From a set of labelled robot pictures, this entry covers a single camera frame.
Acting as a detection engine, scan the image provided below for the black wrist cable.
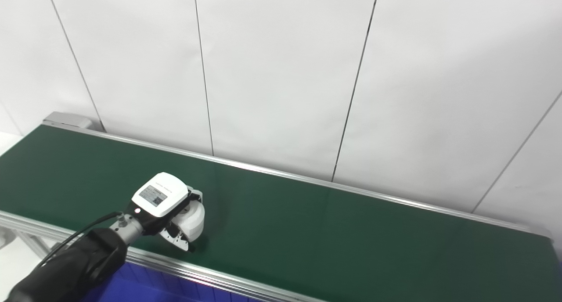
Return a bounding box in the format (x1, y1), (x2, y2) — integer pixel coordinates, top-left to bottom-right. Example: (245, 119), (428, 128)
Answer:
(34, 211), (124, 270)

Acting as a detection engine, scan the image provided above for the green conveyor belt aluminium frame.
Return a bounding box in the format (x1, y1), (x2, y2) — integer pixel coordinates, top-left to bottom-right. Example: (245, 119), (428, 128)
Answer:
(0, 121), (562, 302)

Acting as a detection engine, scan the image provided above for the grey conveyor end housing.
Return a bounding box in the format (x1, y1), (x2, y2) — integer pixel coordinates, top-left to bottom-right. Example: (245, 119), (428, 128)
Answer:
(42, 111), (94, 130)

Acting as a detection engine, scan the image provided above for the white plastic part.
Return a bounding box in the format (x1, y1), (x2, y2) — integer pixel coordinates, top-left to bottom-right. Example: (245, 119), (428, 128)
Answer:
(175, 199), (206, 242)

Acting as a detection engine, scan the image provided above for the aluminium conveyor support leg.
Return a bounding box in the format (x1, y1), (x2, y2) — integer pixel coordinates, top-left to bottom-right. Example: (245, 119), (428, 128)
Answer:
(0, 225), (51, 261)

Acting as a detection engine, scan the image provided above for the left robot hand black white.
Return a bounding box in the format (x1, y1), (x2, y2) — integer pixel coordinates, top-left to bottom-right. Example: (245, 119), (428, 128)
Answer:
(125, 172), (205, 253)

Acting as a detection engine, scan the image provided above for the blue plastic bin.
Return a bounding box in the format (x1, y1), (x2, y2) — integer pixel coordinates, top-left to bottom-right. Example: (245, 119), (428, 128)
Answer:
(80, 259), (264, 302)

